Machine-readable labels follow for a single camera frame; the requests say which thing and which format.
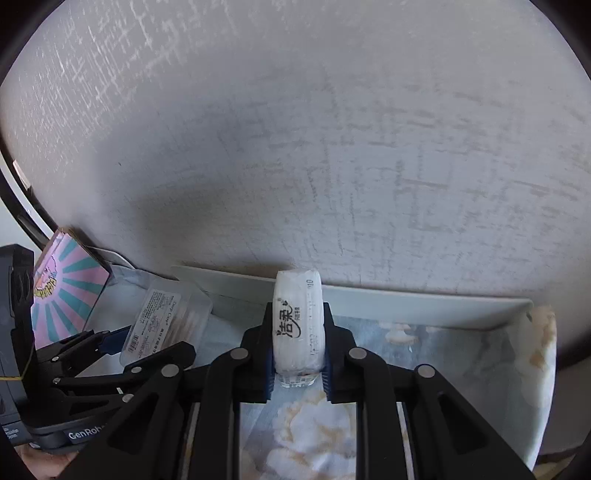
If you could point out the white tissue packet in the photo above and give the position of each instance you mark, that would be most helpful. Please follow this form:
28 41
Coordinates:
298 323

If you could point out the person's left hand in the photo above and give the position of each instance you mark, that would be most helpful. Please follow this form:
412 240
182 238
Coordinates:
46 466

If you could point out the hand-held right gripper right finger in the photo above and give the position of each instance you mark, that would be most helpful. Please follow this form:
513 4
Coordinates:
339 369

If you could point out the clear cotton swab box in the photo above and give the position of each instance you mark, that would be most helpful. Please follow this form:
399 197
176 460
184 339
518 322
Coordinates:
161 318

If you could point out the pink teal striped packet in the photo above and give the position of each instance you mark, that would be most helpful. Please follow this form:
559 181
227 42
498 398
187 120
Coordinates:
69 290

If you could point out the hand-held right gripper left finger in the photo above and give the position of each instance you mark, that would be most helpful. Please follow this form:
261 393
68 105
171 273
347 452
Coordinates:
258 364

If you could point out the pale blue printed cloth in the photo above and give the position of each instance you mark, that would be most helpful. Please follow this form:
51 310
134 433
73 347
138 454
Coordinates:
461 360

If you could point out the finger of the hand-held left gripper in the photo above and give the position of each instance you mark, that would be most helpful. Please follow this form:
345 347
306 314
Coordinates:
92 381
111 340

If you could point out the black curved bar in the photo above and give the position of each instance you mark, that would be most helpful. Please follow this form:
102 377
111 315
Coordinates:
18 203

